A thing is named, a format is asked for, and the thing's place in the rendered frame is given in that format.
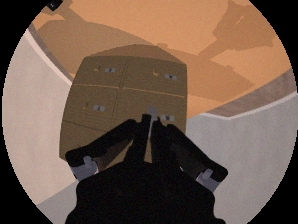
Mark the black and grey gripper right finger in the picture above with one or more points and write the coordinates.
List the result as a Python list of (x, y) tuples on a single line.
[(191, 159)]

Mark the small tan wooden chest of drawers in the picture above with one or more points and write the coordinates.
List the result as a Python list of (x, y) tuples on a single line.
[(118, 96)]

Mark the brown drawer front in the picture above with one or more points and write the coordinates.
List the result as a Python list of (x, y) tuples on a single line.
[(97, 109), (132, 105), (107, 72), (144, 75), (121, 156), (72, 135)]

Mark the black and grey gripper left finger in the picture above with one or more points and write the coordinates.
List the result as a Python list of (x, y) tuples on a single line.
[(96, 156)]

